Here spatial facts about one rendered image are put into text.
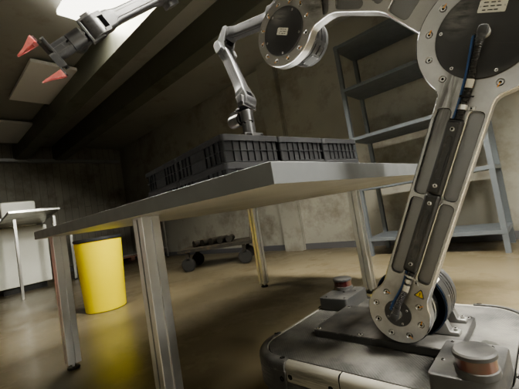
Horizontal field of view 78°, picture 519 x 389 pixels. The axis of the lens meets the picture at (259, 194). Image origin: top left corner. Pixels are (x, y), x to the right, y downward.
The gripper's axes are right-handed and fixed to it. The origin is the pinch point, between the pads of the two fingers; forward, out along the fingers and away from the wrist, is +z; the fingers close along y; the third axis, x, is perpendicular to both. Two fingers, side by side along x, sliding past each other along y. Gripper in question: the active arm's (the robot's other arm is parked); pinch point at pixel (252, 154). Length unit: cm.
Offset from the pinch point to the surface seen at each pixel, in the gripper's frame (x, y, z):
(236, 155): 8.5, 15.1, 2.2
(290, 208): -217, -226, 27
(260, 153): 8.4, 2.8, 1.4
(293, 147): 8.5, -17.1, -0.9
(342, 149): 7, -55, -1
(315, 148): 7.5, -33.0, -0.8
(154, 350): 7, 56, 61
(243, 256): -231, -145, 78
